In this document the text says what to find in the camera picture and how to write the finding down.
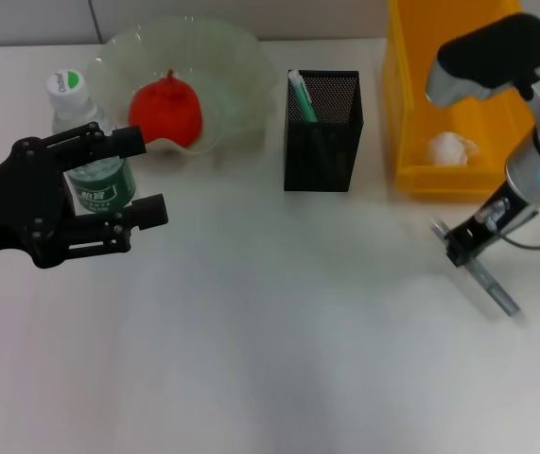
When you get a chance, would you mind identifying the white paper ball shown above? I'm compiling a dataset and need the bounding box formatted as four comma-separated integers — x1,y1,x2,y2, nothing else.
426,131,481,167

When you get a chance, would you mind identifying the right gripper cable with connector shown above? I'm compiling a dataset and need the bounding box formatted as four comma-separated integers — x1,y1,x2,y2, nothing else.
484,201,540,251

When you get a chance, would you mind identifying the black mesh pen holder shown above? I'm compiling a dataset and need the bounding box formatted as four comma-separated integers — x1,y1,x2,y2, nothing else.
283,69,363,193

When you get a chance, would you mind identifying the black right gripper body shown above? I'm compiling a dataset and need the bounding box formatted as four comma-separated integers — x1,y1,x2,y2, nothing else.
452,181,539,257

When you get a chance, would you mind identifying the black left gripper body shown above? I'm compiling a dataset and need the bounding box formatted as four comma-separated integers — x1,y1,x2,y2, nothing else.
0,135,71,271

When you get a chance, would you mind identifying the clear water bottle green label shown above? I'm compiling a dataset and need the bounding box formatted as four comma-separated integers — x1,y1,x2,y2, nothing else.
45,69,137,215

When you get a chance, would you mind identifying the green pen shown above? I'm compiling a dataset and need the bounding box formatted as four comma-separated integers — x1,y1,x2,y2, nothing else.
287,69,335,172

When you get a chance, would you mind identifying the red-orange fruit with stem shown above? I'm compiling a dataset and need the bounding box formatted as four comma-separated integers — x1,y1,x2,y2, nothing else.
128,69,203,147

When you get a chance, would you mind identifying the yellow plastic storage bin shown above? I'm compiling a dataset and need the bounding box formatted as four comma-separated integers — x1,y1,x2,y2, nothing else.
382,0,540,201

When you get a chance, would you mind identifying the grey glitter marker pen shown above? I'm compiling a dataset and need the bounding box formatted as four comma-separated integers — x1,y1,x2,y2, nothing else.
429,217,522,318

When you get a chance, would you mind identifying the translucent wavy glass fruit plate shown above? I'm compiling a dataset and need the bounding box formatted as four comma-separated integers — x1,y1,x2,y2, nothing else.
84,16,278,157

